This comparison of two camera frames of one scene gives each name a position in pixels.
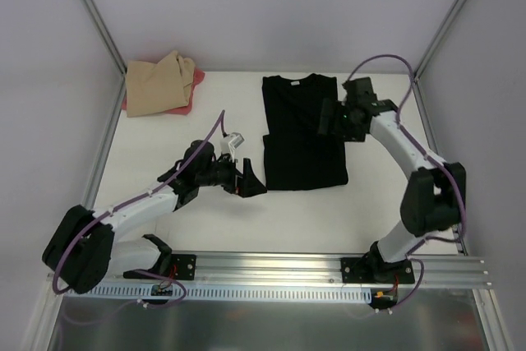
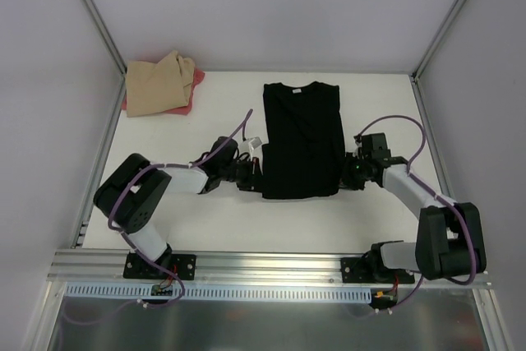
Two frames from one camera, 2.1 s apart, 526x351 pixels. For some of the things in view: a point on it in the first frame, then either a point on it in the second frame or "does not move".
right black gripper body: x=327 y=117 -> x=350 y=174
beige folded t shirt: x=152 y=88 does not move
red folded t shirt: x=184 y=108 does not move
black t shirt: x=295 y=155 does not move
